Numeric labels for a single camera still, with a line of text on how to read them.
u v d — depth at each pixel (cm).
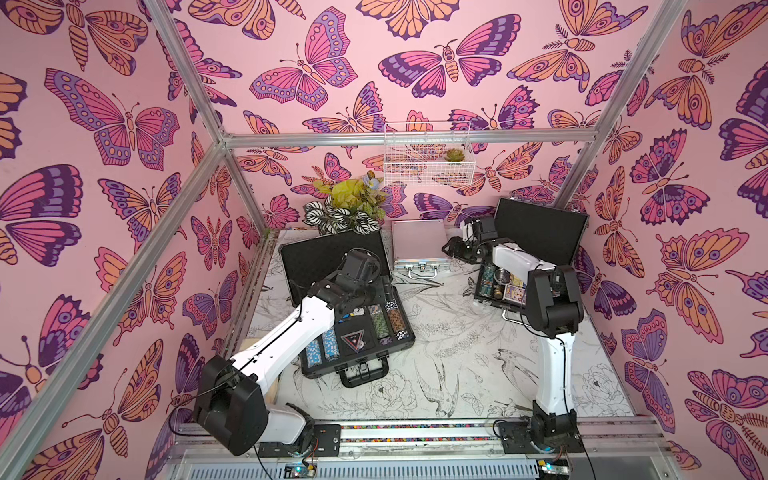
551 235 101
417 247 112
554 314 59
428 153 95
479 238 85
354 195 102
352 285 61
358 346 85
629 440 74
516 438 73
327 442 73
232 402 40
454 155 92
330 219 93
